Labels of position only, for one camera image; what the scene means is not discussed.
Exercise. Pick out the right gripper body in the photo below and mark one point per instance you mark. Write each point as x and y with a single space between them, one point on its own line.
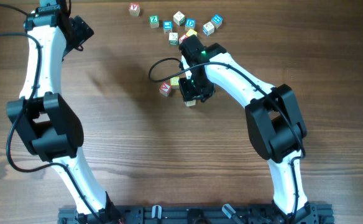
192 88

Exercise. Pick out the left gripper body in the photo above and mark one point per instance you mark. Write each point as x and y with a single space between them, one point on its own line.
82 32

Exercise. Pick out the blue X letter block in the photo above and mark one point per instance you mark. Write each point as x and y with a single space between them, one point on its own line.
190 103

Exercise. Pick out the yellow S letter block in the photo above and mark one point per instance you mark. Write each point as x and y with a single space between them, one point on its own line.
174 82

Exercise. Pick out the red A letter block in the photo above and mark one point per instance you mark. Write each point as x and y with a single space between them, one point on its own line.
165 89

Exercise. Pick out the white blue side block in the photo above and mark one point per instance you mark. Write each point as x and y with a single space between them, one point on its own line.
208 28

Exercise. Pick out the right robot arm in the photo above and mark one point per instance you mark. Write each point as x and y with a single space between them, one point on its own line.
275 124

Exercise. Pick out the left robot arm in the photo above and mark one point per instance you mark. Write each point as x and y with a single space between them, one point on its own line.
46 124

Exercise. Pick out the red I block upper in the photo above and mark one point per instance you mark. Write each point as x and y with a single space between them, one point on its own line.
182 38

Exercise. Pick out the yellow top block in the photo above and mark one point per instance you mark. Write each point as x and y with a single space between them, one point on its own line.
191 32

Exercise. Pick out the white green picture block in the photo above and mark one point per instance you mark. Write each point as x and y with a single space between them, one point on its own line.
173 38

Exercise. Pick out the red V letter block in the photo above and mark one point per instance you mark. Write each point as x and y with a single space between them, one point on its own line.
134 9

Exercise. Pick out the blue D letter block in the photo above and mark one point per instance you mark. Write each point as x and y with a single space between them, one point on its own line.
190 24

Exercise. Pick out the blue picture block right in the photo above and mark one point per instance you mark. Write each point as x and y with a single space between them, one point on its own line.
217 20

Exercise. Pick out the blue picture block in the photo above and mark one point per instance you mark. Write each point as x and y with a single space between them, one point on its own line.
217 20
167 26

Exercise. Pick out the white green top block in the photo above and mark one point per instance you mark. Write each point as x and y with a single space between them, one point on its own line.
179 18

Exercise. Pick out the green Z letter block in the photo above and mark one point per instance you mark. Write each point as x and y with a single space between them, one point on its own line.
154 21

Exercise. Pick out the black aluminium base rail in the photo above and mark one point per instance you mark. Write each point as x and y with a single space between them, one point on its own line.
251 214

